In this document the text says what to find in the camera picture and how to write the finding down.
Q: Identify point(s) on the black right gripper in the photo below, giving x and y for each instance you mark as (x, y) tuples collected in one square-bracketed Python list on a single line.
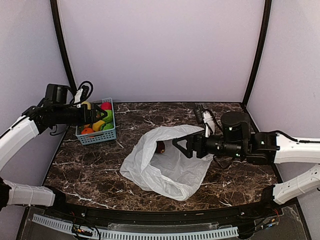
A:
[(192, 139)]

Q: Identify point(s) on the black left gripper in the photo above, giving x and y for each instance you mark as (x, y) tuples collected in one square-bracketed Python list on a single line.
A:
[(92, 119)]

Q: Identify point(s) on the red apple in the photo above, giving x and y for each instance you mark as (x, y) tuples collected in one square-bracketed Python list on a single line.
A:
[(106, 106)]

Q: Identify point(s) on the yellow fruit slice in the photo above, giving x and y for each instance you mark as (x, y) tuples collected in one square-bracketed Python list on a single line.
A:
[(87, 104)]

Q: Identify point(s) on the white plastic bag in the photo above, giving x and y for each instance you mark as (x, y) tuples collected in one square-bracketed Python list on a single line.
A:
[(169, 174)]

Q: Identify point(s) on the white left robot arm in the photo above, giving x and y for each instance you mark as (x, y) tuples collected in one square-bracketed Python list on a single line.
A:
[(51, 111)]

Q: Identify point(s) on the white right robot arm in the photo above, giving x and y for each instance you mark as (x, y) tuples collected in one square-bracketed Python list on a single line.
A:
[(234, 138)]

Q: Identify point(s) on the green round fruit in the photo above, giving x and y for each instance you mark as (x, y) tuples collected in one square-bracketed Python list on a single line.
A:
[(107, 118)]

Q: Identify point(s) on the green fruit with dark patch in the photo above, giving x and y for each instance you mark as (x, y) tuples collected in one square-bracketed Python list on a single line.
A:
[(107, 126)]

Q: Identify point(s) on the dark red fruit in bag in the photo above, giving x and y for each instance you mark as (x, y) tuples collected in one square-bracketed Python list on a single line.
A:
[(160, 147)]

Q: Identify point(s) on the orange fruit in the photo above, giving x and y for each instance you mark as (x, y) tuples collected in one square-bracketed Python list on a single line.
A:
[(88, 132)]

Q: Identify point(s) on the yellow lemon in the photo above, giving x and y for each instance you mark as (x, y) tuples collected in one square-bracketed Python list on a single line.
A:
[(97, 125)]

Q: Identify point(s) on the light blue plastic basket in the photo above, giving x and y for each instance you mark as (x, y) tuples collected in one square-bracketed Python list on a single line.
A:
[(99, 136)]

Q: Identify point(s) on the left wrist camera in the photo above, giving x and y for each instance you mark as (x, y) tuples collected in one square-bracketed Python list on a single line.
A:
[(82, 94)]

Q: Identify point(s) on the grey slotted cable duct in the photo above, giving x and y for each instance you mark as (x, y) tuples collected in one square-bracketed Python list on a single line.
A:
[(117, 231)]

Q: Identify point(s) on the black front rail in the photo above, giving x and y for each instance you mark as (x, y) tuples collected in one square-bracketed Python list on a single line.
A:
[(99, 216)]

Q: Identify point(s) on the black left corner post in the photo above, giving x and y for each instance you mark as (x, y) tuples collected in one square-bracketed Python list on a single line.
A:
[(57, 22)]

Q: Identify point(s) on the black corner post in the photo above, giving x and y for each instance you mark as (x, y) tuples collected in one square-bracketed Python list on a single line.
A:
[(57, 22), (257, 50)]

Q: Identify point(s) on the black right corner post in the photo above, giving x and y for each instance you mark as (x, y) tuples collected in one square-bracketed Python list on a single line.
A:
[(257, 50)]

